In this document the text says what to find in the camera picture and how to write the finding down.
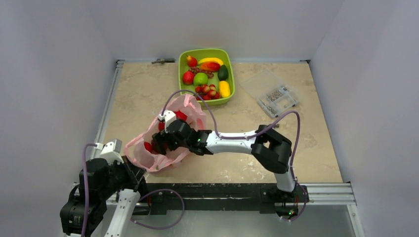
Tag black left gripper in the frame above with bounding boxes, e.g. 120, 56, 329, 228
99, 154, 146, 198

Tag pink plastic bag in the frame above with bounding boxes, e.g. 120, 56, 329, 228
125, 94, 207, 172

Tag fake cherry bunch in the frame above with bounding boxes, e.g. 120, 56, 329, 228
195, 84, 221, 100

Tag green fake apple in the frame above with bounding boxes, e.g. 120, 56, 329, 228
193, 73, 209, 86

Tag yellow fake lemon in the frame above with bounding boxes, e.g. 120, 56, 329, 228
218, 80, 231, 98

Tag red fake bell pepper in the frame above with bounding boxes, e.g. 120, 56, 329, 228
174, 111, 188, 121

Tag red fake apple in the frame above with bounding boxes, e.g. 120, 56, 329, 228
143, 142, 153, 153

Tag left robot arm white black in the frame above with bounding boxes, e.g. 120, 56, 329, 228
60, 156, 147, 237

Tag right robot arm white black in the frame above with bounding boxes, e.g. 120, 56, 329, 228
152, 119, 297, 201

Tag red fake strawberry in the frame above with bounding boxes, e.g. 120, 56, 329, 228
182, 71, 195, 85

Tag purple fake grapes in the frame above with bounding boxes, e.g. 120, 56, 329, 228
188, 67, 214, 79

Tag red fake pear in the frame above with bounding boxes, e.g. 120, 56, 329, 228
186, 55, 198, 68

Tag dark green fake avocado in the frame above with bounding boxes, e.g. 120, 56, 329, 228
217, 65, 229, 81

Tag red orange fake mango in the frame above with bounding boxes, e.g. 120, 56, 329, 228
200, 62, 221, 72

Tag yellow fake banana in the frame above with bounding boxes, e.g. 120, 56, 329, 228
198, 57, 224, 66

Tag metal clamp at table edge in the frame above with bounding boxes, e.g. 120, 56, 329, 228
151, 58, 176, 64

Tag green plastic tray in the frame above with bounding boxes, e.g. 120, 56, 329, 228
178, 48, 235, 105

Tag clear plastic screw box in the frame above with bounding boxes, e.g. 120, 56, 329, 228
241, 70, 300, 118

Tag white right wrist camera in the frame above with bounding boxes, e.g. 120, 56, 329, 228
158, 110, 177, 132

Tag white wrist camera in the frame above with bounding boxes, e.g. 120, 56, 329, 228
99, 139, 124, 165
158, 110, 177, 132

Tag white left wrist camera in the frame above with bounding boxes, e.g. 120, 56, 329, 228
99, 139, 124, 165

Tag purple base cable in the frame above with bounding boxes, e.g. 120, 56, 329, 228
130, 189, 186, 230

